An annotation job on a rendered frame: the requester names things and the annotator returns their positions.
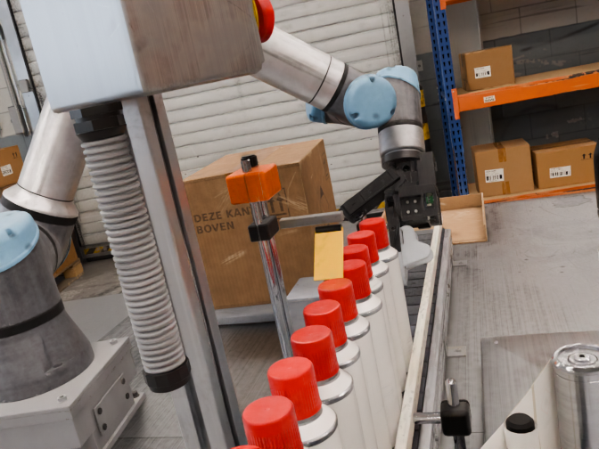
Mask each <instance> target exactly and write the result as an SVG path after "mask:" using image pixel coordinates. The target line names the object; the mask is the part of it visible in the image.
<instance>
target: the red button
mask: <svg viewBox="0 0 599 449"><path fill-rule="evenodd" d="M254 1H255V4H256V7H257V11H258V24H259V28H258V32H259V36H260V41H261V43H265V42H266V41H267V40H268V39H269V38H270V37H271V35H272V33H273V30H274V25H275V11H274V8H273V6H272V4H271V2H270V0H254Z"/></svg>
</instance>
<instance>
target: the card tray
mask: <svg viewBox="0 0 599 449"><path fill-rule="evenodd" d="M439 199H440V208H441V213H442V217H443V224H442V228H445V229H450V230H451V237H452V244H453V245H456V244H465V243H474V242H483V241H488V236H487V227H486V217H485V207H484V199H483V192H482V193H474V194H467V195H460V196H454V197H446V198H439ZM382 218H384V220H385V222H386V223H388V222H387V218H386V213H385V209H384V211H383V213H382Z"/></svg>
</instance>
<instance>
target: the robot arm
mask: <svg viewBox="0 0 599 449"><path fill-rule="evenodd" d="M261 45H262V50H263V54H264V58H265V61H264V62H263V63H262V69H261V70H260V71H259V72H258V73H257V74H252V75H250V76H252V77H254V78H256V79H258V80H260V81H262V82H264V83H267V84H269V85H271V86H273V87H275V88H277V89H279V90H281V91H283V92H285V93H287V94H289V95H291V96H293V97H296V98H298V99H300V100H302V101H303V102H305V103H306V113H307V116H308V119H309V120H310V121H311V122H316V123H324V124H325V125H326V124H341V125H346V126H352V127H356V128H359V129H363V130H368V129H372V128H377V127H378V137H379V150H380V158H381V159H382V168H383V169H384V170H386V171H385V172H383V173H382V174H381V175H380V176H378V177H377V178H375V179H374V180H373V181H372V182H371V183H369V184H368V185H367V186H366V187H365V188H363V189H362V190H361V191H360V192H358V193H357V194H355V195H354V196H353V197H351V198H350V199H348V200H347V201H346V202H344V204H342V205H341V210H342V211H343V215H344V216H345V217H346V218H347V219H348V220H349V221H350V222H351V223H352V224H354V223H355V222H356V221H359V220H360V219H362V218H363V217H364V216H365V215H366V214H367V213H368V212H370V211H371V210H372V209H374V208H375V207H376V206H378V205H379V204H380V203H382V202H383V201H384V200H385V213H386V218H387V222H388V229H389V237H390V246H391V247H392V248H394V249H396V250H397V251H398V258H399V263H400V269H401V274H402V280H403V285H404V286H407V271H408V270H409V269H412V268H414V267H417V266H419V265H423V264H426V263H429V262H430V261H432V259H433V251H432V250H431V248H430V246H429V245H428V244H425V243H422V242H419V241H418V236H417V234H416V232H415V231H414V228H418V229H419V230H422V229H430V228H431V227H432V226H437V225H442V217H441V208H440V199H439V190H438V188H437V180H436V171H435V167H436V163H435V157H434V156H433V152H432V151H429V152H425V144H424V135H423V118H422V109H421V92H420V88H419V82H418V79H417V75H416V73H415V72H414V71H413V70H412V69H410V68H408V67H406V66H395V67H387V68H384V69H381V70H380V71H378V72H377V73H376V75H374V74H365V73H364V72H362V71H360V70H358V69H355V68H353V67H351V66H349V65H348V64H346V63H344V62H343V61H340V60H338V59H336V58H334V57H332V56H331V55H329V54H327V53H324V52H322V51H320V50H318V49H317V48H315V47H314V46H312V45H309V44H307V43H305V42H303V41H301V40H299V39H297V38H296V37H293V36H292V35H290V34H288V33H286V32H284V31H282V30H280V29H278V28H276V27H274V30H273V33H272V35H271V37H270V38H269V39H268V40H267V41H266V42H265V43H261ZM75 123H76V122H75V119H71V118H70V113H69V112H63V113H59V114H58V113H53V111H52V110H51V107H50V104H49V101H48V98H47V96H46V98H45V102H44V105H43V108H42V110H41V113H40V116H39V119H38V122H37V126H36V129H35V132H34V134H33V137H32V140H31V143H30V146H29V150H28V153H27V156H26V158H25V161H24V164H23V167H22V170H21V174H20V177H19V180H18V183H17V184H16V185H14V186H11V187H9V188H7V189H5V190H4V191H3V194H2V197H1V199H0V404H4V403H12V402H18V401H21V400H25V399H29V398H32V397H35V396H39V395H42V394H44V393H46V392H49V391H51V390H53V389H55V388H58V387H60V386H62V385H63V384H65V383H67V382H69V381H71V380H73V379H74V378H76V377H77V376H78V375H79V374H80V373H82V372H83V371H84V370H85V369H87V368H88V367H89V365H90V364H91V363H92V361H93V360H94V351H93V349H92V346H91V343H90V341H89V339H88V338H87V337H86V335H85V334H84V333H83V332H82V330H81V329H80V328H79V327H78V326H77V325H76V324H75V322H74V321H73V320H72V319H71V318H70V316H69V315H68V314H67V312H66V310H65V307H64V304H63V303H62V298H61V295H60V292H59V290H58V287H57V285H56V282H55V279H54V277H53V274H54V273H55V271H56V270H57V269H58V268H59V267H60V266H61V265H62V263H63V262H64V260H65V259H66V257H67V256H68V254H69V251H70V244H71V235H72V232H73V229H74V226H75V224H76V222H77V219H78V210H77V208H76V206H75V204H74V202H73V199H74V197H75V194H76V191H77V188H78V184H79V181H80V178H81V176H82V174H83V171H84V168H85V165H86V160H85V158H86V157H87V155H84V153H83V151H84V150H85V148H82V147H81V144H82V143H83V142H82V141H81V140H80V139H79V138H78V137H77V136H76V132H75V128H74V126H73V124H75ZM407 171H408V172H407ZM432 194H433V195H432Z"/></svg>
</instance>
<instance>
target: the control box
mask: <svg viewBox="0 0 599 449"><path fill-rule="evenodd" d="M20 3H21V9H22V11H23V14H24V18H25V21H26V24H27V27H28V31H29V36H30V39H31V43H32V45H33V48H34V52H35V55H36V58H37V64H38V67H39V70H40V73H41V77H42V79H43V83H44V86H45V91H46V94H47V98H48V101H49V104H50V107H51V110H52V111H53V113H58V114H59V113H63V112H69V111H71V110H78V109H83V108H87V107H92V106H96V105H101V104H105V103H110V102H119V101H125V100H130V99H135V98H139V97H145V96H149V95H154V94H162V93H166V92H170V91H175V90H179V89H184V88H188V87H192V86H200V85H205V84H209V83H214V82H218V81H222V80H227V79H231V78H238V77H243V76H248V75H252V74H257V73H258V72H259V71H260V70H261V69H262V63H263V62H264V61H265V58H264V54H263V50H262V45H261V41H260V36H259V32H258V28H259V24H258V11H257V7H256V4H255V1H254V0H20Z"/></svg>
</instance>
